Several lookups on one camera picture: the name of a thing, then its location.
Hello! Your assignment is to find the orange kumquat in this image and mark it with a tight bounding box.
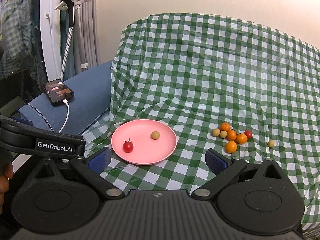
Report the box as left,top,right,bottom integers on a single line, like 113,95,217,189
219,122,231,132
236,133,248,145
227,129,237,141
225,141,238,154

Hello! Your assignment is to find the tan longan fruit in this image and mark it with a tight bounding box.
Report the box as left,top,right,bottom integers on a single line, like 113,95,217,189
267,140,274,148
212,128,221,137
151,131,160,140
220,131,227,139

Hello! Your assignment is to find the red cherry tomato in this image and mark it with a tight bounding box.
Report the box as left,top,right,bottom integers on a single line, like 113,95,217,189
123,139,134,153
244,130,253,139

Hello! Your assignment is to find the person's hand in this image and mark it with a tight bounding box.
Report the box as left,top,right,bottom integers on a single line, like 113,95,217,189
0,163,14,213

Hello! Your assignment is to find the black smartphone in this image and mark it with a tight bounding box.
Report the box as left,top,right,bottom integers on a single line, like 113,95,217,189
43,79,74,106

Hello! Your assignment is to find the pink round plate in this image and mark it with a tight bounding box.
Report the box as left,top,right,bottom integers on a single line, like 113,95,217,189
111,119,177,165

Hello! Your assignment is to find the green white checkered cloth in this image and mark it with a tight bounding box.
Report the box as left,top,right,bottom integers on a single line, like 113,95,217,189
86,14,319,229

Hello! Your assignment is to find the grey curtain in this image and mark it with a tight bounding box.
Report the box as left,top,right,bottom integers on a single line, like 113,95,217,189
60,0,100,80

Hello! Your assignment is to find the white charging cable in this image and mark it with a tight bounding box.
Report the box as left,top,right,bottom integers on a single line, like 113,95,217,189
57,99,70,134

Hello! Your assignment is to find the white door frame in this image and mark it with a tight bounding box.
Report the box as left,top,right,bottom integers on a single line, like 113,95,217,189
40,0,61,81

